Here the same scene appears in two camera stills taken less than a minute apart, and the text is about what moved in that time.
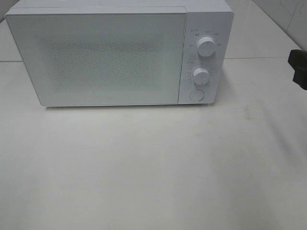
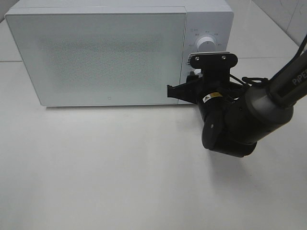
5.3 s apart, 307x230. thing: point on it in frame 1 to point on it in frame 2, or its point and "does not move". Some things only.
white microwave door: x=102 y=56 does not move
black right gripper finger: x=298 y=60 to x=214 y=93
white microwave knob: x=206 y=46 does not move
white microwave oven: x=105 y=53 does not move
